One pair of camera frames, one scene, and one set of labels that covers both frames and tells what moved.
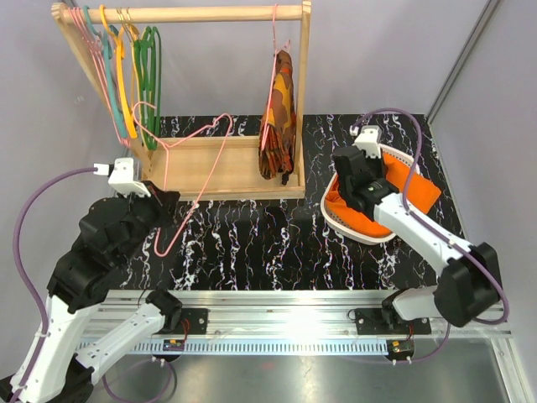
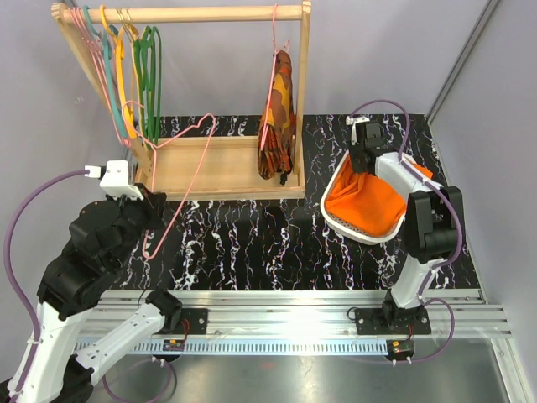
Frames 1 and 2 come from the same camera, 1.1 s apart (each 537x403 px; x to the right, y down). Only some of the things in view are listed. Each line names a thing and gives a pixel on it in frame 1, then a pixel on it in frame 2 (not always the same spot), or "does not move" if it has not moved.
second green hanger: x=144 y=60 does not move
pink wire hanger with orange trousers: x=166 y=169 -> x=153 y=170
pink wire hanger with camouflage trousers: x=276 y=52 does not move
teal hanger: x=107 y=37 does not move
